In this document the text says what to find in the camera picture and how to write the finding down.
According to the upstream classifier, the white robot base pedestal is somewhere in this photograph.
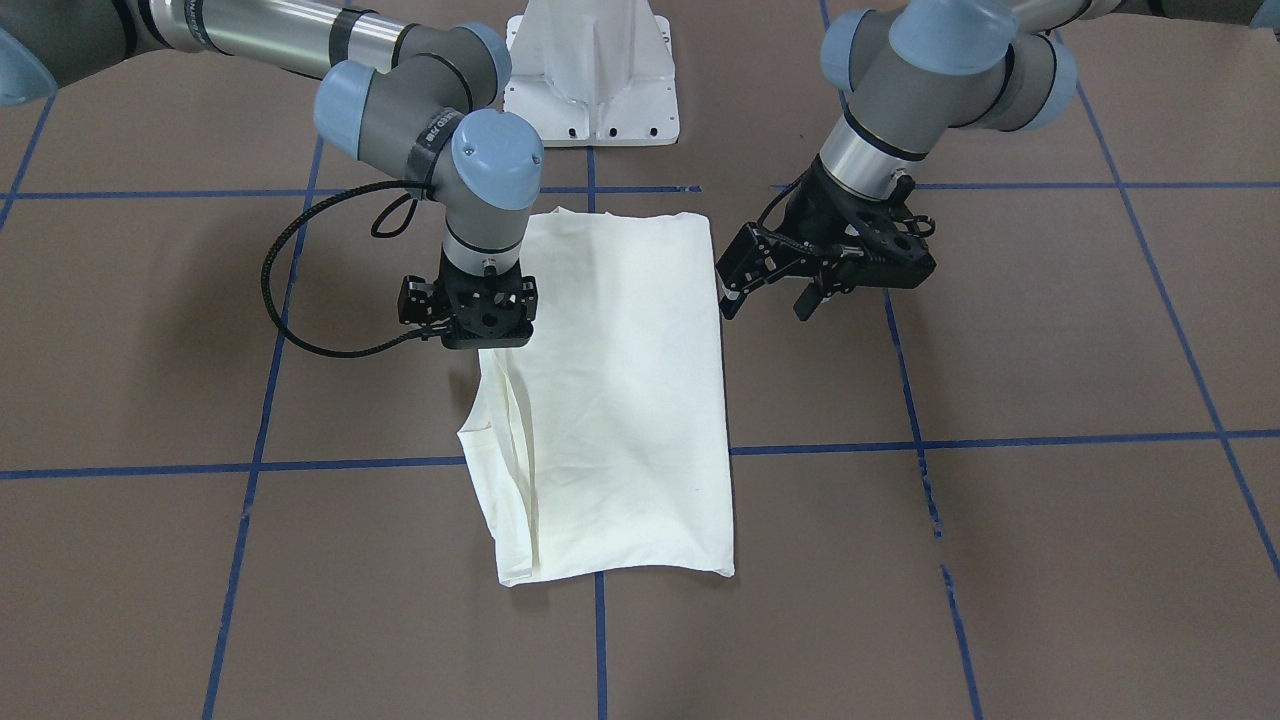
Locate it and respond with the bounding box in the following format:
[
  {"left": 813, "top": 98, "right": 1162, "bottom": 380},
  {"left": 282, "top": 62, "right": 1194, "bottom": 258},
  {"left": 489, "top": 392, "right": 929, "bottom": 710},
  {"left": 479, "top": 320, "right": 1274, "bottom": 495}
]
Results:
[{"left": 503, "top": 1, "right": 681, "bottom": 149}]

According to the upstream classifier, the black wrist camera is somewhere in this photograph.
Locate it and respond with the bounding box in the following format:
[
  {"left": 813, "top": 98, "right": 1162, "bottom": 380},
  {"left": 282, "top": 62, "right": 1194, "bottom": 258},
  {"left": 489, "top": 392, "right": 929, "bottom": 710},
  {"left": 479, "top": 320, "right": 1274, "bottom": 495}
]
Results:
[
  {"left": 716, "top": 222, "right": 803, "bottom": 296},
  {"left": 397, "top": 275, "right": 448, "bottom": 327}
]

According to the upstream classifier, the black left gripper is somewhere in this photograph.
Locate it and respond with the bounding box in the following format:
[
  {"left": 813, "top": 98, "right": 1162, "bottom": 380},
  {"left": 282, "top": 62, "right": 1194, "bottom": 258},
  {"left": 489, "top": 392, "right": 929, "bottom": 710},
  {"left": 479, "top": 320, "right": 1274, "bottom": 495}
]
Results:
[{"left": 718, "top": 158, "right": 937, "bottom": 322}]

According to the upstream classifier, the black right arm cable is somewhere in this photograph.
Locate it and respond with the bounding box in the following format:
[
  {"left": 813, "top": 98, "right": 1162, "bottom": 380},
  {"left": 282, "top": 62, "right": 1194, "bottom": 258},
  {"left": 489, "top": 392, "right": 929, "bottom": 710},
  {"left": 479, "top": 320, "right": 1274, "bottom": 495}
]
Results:
[{"left": 260, "top": 178, "right": 447, "bottom": 359}]

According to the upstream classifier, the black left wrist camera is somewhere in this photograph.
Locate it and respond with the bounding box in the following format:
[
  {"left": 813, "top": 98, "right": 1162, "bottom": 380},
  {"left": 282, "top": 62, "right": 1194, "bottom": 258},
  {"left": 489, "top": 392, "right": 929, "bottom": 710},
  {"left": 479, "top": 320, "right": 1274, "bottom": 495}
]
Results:
[{"left": 716, "top": 222, "right": 803, "bottom": 296}]

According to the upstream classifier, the cream long-sleeve cat shirt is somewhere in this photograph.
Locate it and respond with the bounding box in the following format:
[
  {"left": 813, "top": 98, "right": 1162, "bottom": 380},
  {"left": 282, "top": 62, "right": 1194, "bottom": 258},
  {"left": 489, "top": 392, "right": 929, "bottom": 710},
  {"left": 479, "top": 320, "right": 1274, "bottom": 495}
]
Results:
[{"left": 458, "top": 208, "right": 735, "bottom": 587}]

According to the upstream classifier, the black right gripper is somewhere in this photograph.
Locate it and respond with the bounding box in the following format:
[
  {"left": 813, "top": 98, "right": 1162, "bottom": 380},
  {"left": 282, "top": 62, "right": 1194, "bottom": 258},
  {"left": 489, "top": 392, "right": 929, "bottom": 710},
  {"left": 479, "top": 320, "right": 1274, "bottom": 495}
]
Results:
[{"left": 438, "top": 258, "right": 539, "bottom": 350}]

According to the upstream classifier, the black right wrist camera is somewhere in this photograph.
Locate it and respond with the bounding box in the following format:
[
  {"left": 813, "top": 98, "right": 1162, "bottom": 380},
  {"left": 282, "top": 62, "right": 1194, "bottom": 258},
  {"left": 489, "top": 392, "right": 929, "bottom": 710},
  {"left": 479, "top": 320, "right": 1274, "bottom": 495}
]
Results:
[{"left": 397, "top": 275, "right": 448, "bottom": 327}]

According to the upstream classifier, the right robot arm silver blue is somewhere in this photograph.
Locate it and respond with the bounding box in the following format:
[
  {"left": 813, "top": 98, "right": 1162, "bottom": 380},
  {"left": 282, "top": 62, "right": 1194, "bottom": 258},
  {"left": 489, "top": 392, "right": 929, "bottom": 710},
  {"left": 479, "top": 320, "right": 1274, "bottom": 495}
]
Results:
[{"left": 1, "top": 1, "right": 544, "bottom": 357}]

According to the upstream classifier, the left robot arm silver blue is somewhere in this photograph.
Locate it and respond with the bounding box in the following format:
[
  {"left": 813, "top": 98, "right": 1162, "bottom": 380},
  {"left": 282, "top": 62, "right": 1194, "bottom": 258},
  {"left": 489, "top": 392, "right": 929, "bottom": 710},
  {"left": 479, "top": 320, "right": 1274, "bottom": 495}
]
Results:
[{"left": 716, "top": 1, "right": 1277, "bottom": 320}]

